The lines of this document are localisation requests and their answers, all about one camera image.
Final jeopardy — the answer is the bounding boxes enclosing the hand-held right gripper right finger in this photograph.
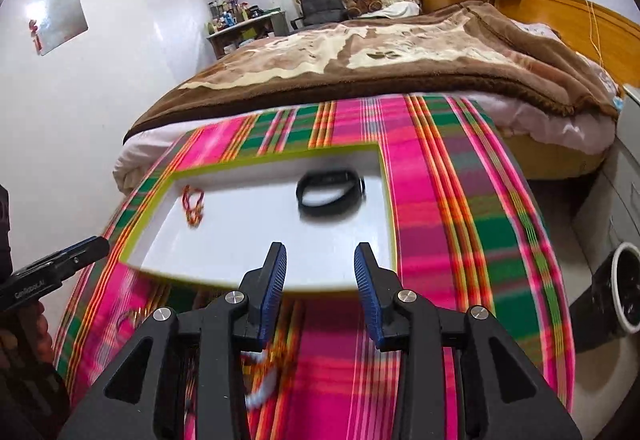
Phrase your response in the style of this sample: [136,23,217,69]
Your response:
[354,242,583,440]

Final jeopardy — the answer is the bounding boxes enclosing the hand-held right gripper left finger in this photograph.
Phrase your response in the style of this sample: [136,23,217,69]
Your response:
[60,242,288,440]

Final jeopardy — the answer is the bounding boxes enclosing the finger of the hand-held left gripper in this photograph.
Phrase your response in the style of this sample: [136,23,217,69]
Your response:
[0,236,111,311]

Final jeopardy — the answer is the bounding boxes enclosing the yellow-green shallow cardboard box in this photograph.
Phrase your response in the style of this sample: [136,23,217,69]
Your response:
[117,143,398,295]

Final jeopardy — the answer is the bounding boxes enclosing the pink green plaid cloth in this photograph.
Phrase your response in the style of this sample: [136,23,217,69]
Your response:
[52,92,576,440]

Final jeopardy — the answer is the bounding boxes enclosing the black smart band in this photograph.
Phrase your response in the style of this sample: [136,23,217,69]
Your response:
[296,171,366,219]

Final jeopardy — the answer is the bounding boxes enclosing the black bin with white rim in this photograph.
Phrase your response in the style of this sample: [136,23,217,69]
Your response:
[567,242,640,353]

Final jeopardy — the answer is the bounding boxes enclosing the wooden desk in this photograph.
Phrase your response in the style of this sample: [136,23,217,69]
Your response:
[206,10,288,59]

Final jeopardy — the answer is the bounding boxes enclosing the grey cabinet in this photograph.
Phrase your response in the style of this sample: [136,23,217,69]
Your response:
[572,84,640,261]

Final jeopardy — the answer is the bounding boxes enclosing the cluster of toiletry bottles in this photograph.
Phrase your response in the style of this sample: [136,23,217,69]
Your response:
[207,0,266,28]

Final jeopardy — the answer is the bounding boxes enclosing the white pillow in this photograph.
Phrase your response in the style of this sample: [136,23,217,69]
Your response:
[380,1,421,18]

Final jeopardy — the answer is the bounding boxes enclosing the black chair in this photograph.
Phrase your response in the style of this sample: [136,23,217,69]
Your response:
[291,0,347,29]

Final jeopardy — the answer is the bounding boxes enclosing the wooden bed headboard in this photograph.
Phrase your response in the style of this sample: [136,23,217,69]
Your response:
[500,0,640,181]

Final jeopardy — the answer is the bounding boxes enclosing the red string bracelet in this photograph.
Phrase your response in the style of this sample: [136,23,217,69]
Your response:
[181,185,207,228]

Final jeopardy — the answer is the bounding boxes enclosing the silver wall sheet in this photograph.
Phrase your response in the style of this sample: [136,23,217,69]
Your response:
[25,0,89,55]

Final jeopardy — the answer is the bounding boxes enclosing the yellow cable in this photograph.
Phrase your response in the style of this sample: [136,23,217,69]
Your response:
[587,0,608,70]

